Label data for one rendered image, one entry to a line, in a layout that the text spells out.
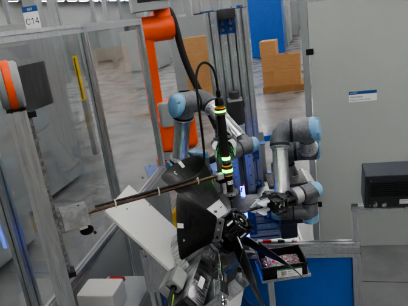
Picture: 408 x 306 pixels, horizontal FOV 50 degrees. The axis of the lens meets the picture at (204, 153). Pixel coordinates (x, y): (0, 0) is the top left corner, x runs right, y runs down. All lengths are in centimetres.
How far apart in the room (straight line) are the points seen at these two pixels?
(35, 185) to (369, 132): 269
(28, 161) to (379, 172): 148
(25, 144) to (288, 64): 977
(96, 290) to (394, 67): 259
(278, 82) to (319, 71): 758
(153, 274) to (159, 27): 420
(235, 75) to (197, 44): 725
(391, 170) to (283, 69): 899
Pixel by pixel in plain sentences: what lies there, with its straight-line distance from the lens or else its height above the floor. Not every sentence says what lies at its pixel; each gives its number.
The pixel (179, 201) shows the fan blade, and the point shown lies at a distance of 154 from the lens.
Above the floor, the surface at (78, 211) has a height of 142.
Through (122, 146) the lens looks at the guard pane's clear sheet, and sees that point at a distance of 261.
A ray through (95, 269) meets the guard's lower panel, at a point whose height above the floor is 92.
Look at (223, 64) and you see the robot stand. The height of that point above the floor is 173.
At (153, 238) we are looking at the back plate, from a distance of 179.
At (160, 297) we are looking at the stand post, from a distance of 195.
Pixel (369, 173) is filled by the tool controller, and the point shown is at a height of 123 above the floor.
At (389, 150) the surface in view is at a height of 84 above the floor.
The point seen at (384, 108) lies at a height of 117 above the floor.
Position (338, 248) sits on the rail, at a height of 83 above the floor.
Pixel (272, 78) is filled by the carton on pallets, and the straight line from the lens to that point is 1110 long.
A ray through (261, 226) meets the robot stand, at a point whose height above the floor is 77.
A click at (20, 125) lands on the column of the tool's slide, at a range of 152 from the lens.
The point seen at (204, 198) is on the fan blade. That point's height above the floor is 131.
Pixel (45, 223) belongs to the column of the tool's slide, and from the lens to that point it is 162.
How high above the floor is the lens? 201
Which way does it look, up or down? 17 degrees down
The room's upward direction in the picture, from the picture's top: 8 degrees counter-clockwise
